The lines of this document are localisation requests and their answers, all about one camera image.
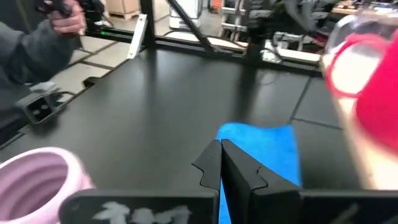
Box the red plastic mug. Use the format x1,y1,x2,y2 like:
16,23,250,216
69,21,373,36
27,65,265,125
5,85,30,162
323,30,398,158

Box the wooden shelf with black frame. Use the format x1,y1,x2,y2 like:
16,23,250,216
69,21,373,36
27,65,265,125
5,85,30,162
320,52,398,191

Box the clear glass cup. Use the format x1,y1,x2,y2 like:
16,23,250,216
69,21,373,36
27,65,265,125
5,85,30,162
323,8,398,63

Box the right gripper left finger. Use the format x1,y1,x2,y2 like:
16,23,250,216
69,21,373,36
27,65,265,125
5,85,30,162
192,139,223,192

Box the grey table-level camera box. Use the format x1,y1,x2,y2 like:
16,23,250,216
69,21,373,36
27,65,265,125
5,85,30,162
15,89,62,126

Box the black leader arm handle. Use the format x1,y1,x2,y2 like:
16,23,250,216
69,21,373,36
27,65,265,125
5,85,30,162
34,0,75,18

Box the pink ribbed ceramic mug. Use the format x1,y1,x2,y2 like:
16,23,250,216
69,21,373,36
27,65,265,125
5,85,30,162
0,146,95,224

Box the black aluminium table frame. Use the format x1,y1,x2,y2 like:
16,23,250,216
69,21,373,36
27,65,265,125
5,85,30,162
83,0,323,77

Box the person's hand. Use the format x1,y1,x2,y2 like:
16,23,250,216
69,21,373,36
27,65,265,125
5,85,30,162
46,0,88,36

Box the blue towel cloth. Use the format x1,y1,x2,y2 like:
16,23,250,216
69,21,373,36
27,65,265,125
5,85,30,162
216,121,303,224

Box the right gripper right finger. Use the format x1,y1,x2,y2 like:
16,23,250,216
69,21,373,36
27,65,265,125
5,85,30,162
221,138,302,224

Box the person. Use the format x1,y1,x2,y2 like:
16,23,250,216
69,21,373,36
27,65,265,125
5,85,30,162
0,0,88,131

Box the cardboard box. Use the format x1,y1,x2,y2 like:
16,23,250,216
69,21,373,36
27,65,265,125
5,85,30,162
104,0,142,21

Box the silver frame bracket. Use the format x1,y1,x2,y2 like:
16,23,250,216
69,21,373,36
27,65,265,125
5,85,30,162
126,13,149,60

